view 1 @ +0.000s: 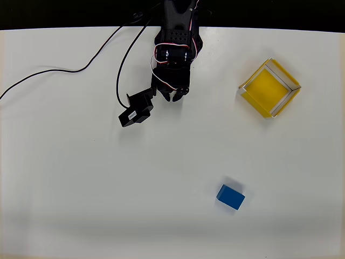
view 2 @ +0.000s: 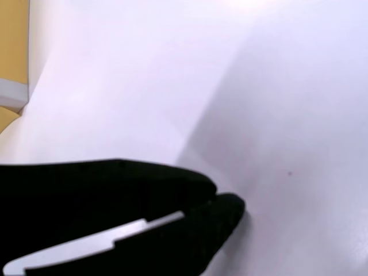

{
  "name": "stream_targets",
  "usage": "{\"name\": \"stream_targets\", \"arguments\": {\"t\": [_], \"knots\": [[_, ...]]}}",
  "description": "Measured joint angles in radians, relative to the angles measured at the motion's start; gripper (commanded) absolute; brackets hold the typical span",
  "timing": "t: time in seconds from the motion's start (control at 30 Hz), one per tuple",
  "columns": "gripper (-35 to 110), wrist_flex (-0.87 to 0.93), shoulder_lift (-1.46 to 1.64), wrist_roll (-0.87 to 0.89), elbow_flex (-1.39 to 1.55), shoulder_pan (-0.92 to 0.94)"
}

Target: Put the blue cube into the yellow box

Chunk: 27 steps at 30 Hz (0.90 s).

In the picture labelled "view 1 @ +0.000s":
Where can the yellow box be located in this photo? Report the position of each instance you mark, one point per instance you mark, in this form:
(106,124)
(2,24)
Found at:
(265,89)

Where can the blue rectangular block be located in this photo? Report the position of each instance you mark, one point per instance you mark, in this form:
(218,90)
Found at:
(230,197)

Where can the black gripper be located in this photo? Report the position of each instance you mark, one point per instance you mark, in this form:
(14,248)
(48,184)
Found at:
(171,86)

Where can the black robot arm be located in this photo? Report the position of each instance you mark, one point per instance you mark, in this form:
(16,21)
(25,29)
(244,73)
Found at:
(175,29)

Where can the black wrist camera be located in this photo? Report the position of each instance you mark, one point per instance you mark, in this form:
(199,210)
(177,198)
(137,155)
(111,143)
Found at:
(134,112)

